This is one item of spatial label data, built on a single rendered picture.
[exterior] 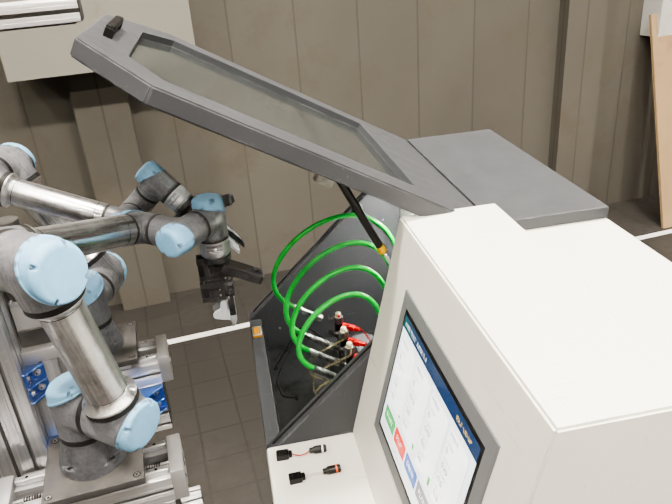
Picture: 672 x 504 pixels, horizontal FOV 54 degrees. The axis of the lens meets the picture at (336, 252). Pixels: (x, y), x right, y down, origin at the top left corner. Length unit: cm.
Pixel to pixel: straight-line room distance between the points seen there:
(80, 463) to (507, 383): 102
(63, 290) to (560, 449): 84
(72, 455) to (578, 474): 111
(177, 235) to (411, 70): 316
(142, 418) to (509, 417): 80
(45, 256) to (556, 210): 108
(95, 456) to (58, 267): 56
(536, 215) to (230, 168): 295
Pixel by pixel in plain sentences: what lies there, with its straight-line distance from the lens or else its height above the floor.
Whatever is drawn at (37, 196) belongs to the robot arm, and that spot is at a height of 154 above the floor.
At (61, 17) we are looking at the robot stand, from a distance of 153.
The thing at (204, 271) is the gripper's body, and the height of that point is 138.
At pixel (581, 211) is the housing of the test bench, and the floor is 150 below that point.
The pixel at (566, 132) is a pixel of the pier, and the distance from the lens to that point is 505.
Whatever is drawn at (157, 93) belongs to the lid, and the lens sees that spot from 127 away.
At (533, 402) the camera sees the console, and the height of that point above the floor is 155.
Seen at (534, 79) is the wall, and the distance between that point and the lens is 492.
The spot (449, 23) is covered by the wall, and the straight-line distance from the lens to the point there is 452.
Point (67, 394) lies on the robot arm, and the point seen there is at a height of 126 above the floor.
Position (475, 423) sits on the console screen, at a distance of 105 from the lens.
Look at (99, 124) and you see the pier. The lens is 403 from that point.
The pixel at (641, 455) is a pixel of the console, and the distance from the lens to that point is 97.
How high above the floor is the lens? 212
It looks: 26 degrees down
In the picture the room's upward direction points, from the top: 5 degrees counter-clockwise
